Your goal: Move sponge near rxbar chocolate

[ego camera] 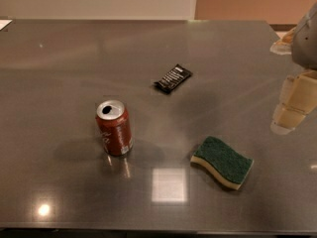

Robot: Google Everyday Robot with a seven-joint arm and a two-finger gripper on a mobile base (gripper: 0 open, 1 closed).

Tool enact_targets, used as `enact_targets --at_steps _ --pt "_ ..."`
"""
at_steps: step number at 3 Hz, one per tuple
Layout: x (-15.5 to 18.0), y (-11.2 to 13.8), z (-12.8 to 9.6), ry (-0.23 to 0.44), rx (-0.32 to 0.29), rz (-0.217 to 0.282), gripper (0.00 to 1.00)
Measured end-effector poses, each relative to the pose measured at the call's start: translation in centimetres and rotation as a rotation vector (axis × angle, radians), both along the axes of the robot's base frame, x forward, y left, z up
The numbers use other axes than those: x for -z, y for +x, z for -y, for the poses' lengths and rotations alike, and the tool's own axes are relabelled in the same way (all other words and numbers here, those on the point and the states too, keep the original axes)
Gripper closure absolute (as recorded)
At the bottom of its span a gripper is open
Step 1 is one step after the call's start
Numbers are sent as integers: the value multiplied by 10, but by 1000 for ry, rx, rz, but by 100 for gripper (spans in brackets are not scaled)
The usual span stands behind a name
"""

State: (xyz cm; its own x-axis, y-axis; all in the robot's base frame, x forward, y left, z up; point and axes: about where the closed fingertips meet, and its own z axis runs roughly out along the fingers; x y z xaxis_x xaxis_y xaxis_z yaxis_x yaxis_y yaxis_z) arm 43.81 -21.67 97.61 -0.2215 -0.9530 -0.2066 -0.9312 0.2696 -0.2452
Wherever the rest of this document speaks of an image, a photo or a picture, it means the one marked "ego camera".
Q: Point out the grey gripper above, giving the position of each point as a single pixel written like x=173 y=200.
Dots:
x=306 y=42

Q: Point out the green and yellow sponge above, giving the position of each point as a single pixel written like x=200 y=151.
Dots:
x=226 y=165

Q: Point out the black rxbar chocolate wrapper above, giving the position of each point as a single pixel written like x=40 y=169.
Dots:
x=172 y=80

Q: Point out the red soda can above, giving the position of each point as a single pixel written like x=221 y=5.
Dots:
x=113 y=121

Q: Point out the white paper at table corner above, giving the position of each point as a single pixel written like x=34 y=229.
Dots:
x=4 y=24

